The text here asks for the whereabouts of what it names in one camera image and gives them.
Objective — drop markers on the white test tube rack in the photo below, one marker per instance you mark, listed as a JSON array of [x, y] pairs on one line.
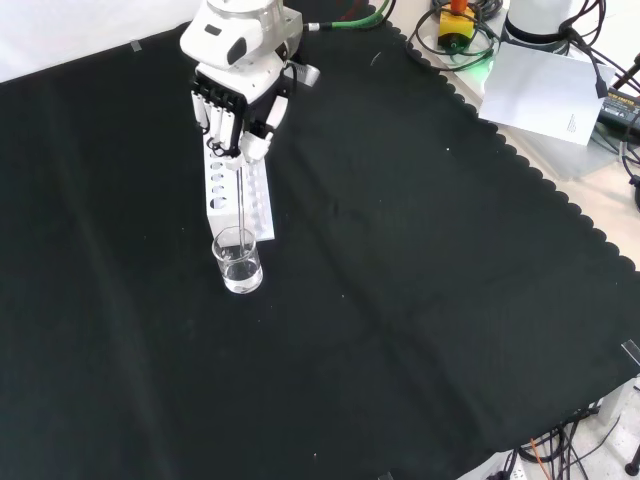
[[220, 221]]

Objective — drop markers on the small clear glass beaker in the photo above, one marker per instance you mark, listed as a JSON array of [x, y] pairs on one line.
[[243, 276]]

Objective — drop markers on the black bench cloth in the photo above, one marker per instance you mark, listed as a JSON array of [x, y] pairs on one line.
[[400, 300]]

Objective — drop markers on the pale board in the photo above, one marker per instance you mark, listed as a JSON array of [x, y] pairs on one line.
[[470, 85]]

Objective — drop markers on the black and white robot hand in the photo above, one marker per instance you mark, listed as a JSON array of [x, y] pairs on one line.
[[235, 87]]

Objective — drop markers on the white paper sheet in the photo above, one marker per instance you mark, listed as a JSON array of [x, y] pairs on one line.
[[540, 90]]

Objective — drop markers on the clear tape piece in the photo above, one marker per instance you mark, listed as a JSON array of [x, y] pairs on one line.
[[632, 352], [136, 46]]

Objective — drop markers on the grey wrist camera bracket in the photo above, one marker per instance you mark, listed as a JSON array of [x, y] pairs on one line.
[[307, 75]]

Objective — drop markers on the black power adapter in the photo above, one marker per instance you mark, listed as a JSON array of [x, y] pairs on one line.
[[620, 108]]

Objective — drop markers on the clear glass rod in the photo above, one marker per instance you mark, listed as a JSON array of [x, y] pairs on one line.
[[243, 210]]

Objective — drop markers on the yellow stop button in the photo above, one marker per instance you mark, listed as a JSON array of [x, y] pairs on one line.
[[455, 26]]

